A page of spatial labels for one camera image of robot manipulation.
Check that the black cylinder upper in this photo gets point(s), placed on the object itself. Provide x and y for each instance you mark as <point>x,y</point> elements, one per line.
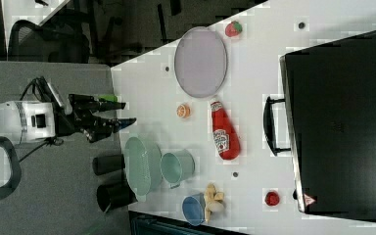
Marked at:
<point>107,164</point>

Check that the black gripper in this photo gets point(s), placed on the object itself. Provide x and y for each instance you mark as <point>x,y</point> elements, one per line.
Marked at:
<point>82,119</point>

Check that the black cylinder lower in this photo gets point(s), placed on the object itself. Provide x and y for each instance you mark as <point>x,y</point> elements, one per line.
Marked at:
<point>113,196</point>

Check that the black office chair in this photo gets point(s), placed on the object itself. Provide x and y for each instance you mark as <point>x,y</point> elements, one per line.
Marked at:
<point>30,42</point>

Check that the orange slice toy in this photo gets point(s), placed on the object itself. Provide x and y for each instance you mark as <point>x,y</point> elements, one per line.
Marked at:
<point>183,111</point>

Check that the black cylinder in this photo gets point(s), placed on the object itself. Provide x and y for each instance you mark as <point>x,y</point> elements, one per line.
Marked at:
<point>107,164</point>
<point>113,196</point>

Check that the green oval strainer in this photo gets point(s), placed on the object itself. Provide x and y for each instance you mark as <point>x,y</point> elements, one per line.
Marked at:
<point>142,166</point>

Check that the peeled toy banana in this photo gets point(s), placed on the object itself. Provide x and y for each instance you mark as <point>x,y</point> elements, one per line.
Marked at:
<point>213,200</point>

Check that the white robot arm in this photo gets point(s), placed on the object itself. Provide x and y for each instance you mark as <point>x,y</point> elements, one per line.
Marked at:
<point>45,121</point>

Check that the blue cup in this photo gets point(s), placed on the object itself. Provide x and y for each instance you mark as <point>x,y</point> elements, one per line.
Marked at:
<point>193,208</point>

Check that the black toaster oven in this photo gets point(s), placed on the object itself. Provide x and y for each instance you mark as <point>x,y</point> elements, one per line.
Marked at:
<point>329,93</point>

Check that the toy strawberry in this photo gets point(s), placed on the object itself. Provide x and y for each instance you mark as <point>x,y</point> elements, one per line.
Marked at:
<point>233,29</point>

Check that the red ketchup bottle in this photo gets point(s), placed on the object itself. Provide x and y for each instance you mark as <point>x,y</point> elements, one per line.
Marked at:
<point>224,134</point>

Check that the round lilac plate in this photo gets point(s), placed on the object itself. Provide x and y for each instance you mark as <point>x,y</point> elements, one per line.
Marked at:
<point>200,62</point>

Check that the green toy lime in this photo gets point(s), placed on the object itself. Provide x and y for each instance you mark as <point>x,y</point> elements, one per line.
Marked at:
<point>108,97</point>

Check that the green metal cup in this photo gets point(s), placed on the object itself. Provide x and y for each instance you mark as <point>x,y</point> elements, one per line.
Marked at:
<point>177,167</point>

